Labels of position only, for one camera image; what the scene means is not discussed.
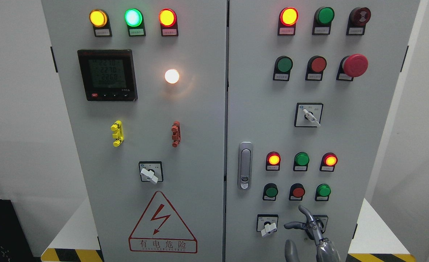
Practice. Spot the green push button lower left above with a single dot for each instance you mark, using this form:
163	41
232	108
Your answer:
270	192

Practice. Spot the grey electrical control cabinet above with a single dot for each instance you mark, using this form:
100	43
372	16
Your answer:
225	54

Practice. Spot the dark red buzzer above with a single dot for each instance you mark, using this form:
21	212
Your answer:
358	18

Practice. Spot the red indicator light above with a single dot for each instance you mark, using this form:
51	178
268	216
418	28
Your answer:
328	162
273	160

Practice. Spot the red indicator light middle right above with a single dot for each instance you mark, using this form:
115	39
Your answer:
328	162

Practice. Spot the green start push button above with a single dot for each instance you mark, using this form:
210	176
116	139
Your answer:
323	192

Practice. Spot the red terminal connector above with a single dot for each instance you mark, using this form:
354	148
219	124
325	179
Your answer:
176	133

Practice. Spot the green indicator light top left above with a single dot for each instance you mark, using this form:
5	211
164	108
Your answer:
135	22

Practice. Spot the green indicator light middle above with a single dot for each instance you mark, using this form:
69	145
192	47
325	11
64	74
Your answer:
301	161

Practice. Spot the white rotary switch upper right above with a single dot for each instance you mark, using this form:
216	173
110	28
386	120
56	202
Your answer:
308	114

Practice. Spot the white rotary switch lower left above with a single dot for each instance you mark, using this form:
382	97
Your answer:
267	224

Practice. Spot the yellow terminal connector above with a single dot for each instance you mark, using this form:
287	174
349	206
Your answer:
117	133

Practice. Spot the black rotary selector switch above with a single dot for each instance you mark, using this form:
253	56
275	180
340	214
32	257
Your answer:
321	221

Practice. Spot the white rotary switch left door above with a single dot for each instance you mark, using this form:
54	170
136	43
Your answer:
151	171

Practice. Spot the white glowing indicator light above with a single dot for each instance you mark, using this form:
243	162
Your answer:
172	76

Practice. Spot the red-rimmed indicator light right door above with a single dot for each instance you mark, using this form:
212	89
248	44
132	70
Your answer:
287	21

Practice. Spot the red-rimmed indicator light top left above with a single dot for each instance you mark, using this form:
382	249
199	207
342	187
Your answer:
168	22

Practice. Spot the black digital power meter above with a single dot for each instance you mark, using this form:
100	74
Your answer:
108	74

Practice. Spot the black box with antenna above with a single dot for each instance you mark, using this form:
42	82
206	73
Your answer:
13	243

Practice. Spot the green indicator light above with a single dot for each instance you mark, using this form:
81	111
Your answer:
322	21
135	22
301	161

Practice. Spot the white rotary switch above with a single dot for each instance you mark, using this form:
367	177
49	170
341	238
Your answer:
308	114
267	224

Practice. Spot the green push button upper row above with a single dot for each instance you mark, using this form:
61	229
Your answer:
282	68

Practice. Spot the red electrical hazard warning sticker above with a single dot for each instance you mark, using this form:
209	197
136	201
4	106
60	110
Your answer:
161	229

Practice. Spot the yellow indicator light top left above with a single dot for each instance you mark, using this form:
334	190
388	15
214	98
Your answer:
100	22

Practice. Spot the white platform with hazard stripes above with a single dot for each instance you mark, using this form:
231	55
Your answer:
372	242

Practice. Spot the silver door handle lock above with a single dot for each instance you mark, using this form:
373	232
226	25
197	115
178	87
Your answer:
244	165

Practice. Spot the red emergency stop mushroom button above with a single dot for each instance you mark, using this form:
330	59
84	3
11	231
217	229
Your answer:
352	66

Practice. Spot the green indicator light top right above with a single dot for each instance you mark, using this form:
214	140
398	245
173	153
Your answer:
322	21

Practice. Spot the red push button lower middle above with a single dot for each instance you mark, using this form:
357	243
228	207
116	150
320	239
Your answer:
296	192

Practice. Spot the red indicator light middle left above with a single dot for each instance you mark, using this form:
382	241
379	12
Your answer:
273	160

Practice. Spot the red push button upper row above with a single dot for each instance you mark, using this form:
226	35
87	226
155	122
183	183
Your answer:
315	68

